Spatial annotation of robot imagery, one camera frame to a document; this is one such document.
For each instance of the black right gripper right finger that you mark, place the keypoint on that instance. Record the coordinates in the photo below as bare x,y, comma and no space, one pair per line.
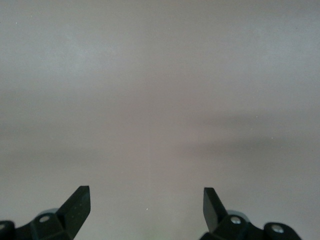
212,210

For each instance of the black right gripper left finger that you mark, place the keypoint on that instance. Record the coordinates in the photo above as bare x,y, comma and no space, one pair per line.
75,210

